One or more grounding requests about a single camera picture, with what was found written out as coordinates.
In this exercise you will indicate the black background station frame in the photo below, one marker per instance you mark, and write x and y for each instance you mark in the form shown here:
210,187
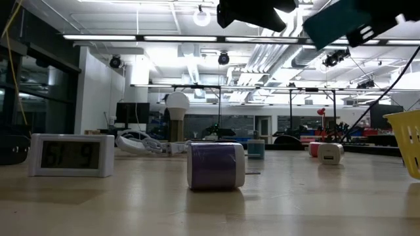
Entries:
290,108

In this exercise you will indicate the long linear ceiling light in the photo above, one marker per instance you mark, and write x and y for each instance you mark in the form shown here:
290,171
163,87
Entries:
180,38

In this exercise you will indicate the black computer monitor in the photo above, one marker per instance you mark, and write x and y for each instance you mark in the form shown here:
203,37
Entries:
380,109
133,113

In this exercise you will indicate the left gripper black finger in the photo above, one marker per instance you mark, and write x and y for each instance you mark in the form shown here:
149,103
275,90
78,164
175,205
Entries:
252,13

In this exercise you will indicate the black ceiling-mounted camera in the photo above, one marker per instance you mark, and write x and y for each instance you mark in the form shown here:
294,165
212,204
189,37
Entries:
334,57
365,85
223,59
115,62

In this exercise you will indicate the yellow plastic basket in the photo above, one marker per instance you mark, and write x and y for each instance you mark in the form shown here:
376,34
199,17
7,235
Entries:
407,144

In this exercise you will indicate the red storage bin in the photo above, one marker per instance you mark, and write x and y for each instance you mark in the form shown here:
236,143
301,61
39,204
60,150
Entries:
370,131

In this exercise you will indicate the black background robot arm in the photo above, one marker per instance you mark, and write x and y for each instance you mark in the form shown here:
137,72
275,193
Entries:
338,132
226,132

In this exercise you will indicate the silver ventilation duct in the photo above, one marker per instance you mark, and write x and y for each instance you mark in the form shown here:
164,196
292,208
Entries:
305,57

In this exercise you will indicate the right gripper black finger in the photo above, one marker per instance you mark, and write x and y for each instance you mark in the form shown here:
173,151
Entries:
384,27
380,10

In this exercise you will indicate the teal box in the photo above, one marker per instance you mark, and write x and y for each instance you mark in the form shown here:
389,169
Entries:
334,24

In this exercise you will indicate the pink USB wall charger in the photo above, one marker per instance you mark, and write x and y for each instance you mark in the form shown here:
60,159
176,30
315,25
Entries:
313,149

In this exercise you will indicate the dark rounded case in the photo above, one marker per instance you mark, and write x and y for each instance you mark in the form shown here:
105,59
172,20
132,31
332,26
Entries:
13,152

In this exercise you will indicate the white USB wall charger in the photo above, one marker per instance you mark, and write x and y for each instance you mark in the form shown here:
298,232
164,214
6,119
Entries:
329,154

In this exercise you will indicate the white light bulb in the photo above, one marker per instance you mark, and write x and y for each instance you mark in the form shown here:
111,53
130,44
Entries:
177,103

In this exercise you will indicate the white digital clock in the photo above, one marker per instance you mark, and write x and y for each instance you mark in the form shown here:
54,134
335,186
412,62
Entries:
70,155

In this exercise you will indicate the black aluminium table frame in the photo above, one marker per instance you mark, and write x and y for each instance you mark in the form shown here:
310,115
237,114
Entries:
370,150

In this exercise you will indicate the wooden crate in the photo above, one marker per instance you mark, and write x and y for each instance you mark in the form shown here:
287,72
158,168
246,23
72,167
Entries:
92,132

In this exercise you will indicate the blue storage bin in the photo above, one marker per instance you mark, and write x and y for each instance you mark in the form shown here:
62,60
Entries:
355,131

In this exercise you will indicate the red desk lamp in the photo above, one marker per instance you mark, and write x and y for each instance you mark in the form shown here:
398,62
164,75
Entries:
321,111

